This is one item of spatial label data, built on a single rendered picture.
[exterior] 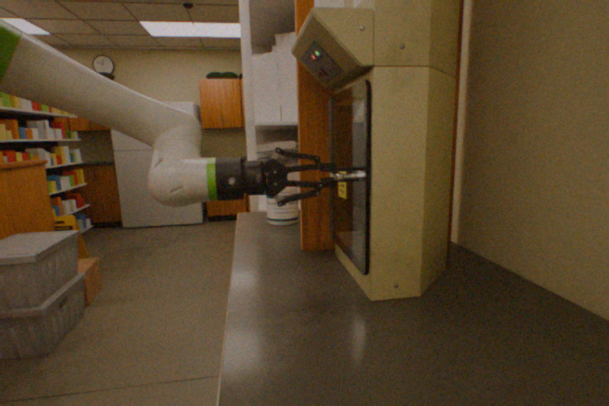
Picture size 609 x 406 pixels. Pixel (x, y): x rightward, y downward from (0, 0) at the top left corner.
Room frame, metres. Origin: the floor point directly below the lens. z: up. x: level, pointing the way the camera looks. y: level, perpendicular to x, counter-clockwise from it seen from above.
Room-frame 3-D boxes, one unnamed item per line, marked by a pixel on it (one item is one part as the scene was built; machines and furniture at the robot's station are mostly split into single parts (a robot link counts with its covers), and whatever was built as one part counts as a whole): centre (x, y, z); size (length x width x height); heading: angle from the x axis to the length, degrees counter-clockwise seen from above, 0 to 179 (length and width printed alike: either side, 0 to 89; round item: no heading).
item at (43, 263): (2.26, 1.79, 0.49); 0.60 x 0.42 x 0.33; 9
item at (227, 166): (0.78, 0.15, 1.20); 0.12 x 0.06 x 0.09; 9
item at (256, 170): (0.79, 0.08, 1.20); 0.09 x 0.07 x 0.08; 99
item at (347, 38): (0.87, -0.05, 1.46); 0.32 x 0.11 x 0.10; 9
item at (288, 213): (1.47, 0.09, 1.02); 0.13 x 0.13 x 0.15
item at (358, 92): (0.87, -0.10, 1.19); 0.30 x 0.01 x 0.40; 9
